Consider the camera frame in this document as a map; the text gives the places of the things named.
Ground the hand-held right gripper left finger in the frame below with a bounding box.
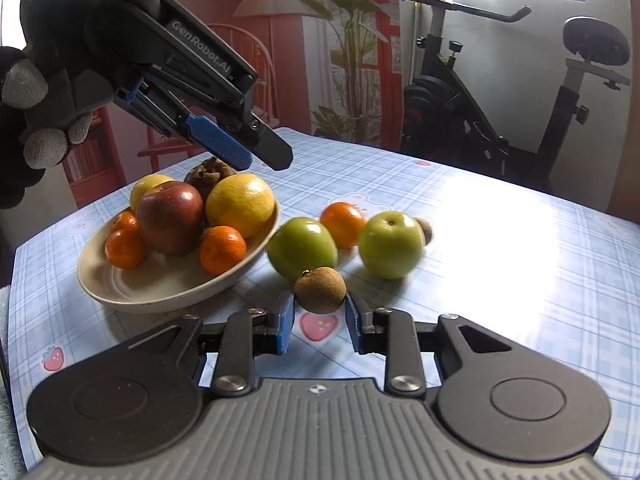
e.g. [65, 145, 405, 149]
[120, 291, 296, 395]

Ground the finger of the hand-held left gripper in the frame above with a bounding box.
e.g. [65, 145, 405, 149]
[132, 0, 294, 171]
[116, 76, 254, 171]

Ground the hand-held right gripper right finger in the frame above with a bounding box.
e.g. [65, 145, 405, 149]
[345, 291, 526, 395]

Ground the dark red mangosteen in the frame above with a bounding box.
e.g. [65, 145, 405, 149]
[183, 156, 240, 201]

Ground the brown kiwi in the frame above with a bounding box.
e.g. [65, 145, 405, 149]
[294, 267, 347, 315]
[412, 216, 434, 247]

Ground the large yellow lemon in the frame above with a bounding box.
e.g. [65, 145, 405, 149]
[205, 173, 277, 240]

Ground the small yellow lemon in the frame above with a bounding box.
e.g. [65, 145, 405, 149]
[130, 174, 176, 213]

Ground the red apple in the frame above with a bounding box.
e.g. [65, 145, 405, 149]
[136, 181, 205, 257]

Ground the orange tangerine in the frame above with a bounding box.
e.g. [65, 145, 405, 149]
[111, 210, 140, 233]
[320, 202, 368, 249]
[104, 228, 148, 269]
[199, 225, 248, 276]

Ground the beige round plate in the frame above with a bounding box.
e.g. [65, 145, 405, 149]
[77, 202, 282, 315]

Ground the person's left hand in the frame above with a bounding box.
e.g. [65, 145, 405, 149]
[0, 46, 95, 211]

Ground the green apple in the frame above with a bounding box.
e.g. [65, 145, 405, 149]
[267, 217, 339, 283]
[359, 211, 425, 280]

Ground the potted green plant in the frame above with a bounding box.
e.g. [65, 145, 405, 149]
[65, 0, 401, 208]

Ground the blue plaid tablecloth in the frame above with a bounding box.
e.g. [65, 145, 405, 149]
[7, 127, 640, 480]

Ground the black exercise bike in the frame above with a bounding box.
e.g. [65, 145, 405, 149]
[397, 0, 632, 193]

